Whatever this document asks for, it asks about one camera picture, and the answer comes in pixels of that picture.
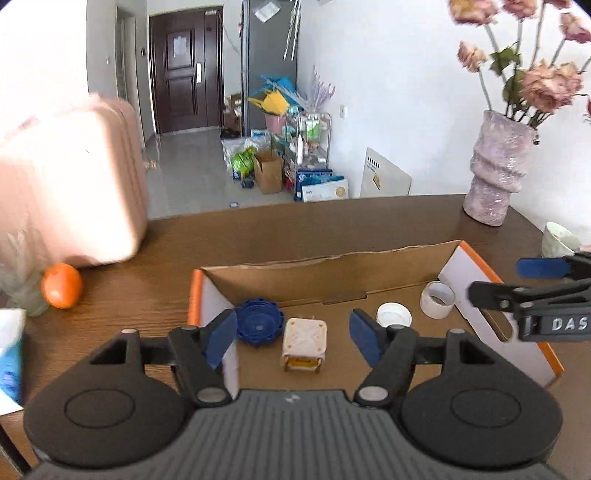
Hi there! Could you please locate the metal wire rack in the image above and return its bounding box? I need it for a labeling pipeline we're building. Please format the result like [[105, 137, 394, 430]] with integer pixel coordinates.
[[283, 112, 333, 185]]

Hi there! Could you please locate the white round cap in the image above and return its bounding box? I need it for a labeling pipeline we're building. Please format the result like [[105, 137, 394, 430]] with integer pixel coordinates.
[[376, 302, 412, 329]]

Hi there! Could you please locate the green plastic bag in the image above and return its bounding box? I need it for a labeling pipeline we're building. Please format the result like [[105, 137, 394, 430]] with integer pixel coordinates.
[[230, 148, 259, 178]]

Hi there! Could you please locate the purple feather decoration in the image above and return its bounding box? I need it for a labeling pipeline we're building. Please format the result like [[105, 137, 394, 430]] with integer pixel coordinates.
[[295, 65, 335, 112]]

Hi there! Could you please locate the white tape roll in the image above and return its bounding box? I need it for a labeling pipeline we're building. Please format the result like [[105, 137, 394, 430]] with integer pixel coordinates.
[[420, 281, 456, 319]]

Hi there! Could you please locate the brown cardboard carton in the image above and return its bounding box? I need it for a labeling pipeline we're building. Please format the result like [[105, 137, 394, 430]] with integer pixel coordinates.
[[253, 150, 284, 195]]

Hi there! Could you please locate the clear glass vase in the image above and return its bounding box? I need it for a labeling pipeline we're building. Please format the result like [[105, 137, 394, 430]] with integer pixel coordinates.
[[0, 231, 49, 317]]

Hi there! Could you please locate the dark brown door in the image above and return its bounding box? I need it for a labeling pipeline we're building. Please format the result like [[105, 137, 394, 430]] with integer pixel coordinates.
[[148, 6, 225, 136]]

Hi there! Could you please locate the orange fruit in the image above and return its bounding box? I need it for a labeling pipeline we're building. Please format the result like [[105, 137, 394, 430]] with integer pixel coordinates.
[[41, 263, 84, 309]]

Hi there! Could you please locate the pink suitcase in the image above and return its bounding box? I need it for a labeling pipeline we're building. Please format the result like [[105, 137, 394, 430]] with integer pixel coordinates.
[[0, 93, 149, 268]]

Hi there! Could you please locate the pink ribbed ceramic vase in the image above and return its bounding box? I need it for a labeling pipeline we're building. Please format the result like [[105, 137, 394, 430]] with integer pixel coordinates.
[[463, 110, 539, 227]]

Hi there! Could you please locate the yellow bag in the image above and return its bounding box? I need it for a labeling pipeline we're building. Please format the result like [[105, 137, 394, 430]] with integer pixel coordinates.
[[248, 90, 289, 116]]

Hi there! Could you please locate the blue white flat box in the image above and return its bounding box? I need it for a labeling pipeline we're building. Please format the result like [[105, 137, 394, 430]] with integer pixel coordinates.
[[294, 173, 350, 203]]

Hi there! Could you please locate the white flat board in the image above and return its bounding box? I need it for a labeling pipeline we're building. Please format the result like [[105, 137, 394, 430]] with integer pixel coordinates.
[[359, 148, 413, 198]]

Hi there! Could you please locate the dried pink flower bouquet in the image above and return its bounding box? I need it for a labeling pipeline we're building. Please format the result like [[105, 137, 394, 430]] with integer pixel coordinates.
[[448, 0, 591, 130]]

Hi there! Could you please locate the white cup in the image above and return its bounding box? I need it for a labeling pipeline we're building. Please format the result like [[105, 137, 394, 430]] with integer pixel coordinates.
[[541, 222, 581, 258]]

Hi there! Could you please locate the blue white tissue pack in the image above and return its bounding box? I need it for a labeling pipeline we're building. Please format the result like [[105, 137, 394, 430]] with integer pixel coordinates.
[[0, 308, 27, 407]]

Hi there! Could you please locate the blue ridged lid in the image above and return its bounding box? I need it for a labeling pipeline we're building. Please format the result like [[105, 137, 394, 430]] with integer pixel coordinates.
[[235, 298, 286, 343]]

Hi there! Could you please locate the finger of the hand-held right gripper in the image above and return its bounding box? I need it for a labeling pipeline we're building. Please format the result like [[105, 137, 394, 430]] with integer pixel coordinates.
[[516, 251, 591, 281], [467, 278, 591, 317]]

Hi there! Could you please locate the grey refrigerator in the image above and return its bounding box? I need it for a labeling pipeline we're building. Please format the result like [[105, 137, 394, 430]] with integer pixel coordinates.
[[241, 0, 301, 134]]

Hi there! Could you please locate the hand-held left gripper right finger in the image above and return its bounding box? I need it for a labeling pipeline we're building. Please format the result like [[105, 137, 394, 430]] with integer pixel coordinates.
[[348, 308, 509, 409]]

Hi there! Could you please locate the red orange cardboard box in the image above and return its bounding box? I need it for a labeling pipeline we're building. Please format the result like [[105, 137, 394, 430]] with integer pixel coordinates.
[[188, 240, 565, 402]]

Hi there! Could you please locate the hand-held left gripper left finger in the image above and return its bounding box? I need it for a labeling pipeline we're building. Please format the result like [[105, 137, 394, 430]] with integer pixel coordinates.
[[88, 308, 238, 409]]

